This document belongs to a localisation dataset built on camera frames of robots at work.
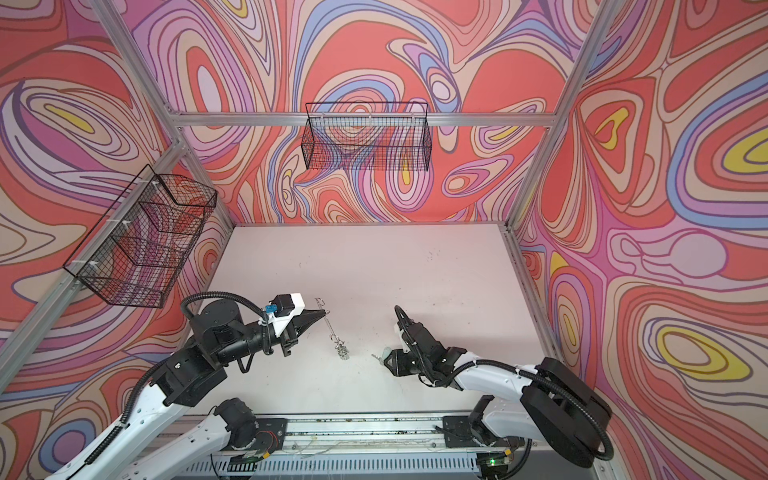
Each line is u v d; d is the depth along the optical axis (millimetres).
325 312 615
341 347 678
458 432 733
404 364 745
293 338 539
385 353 863
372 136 962
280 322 509
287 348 540
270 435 721
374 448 730
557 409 417
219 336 469
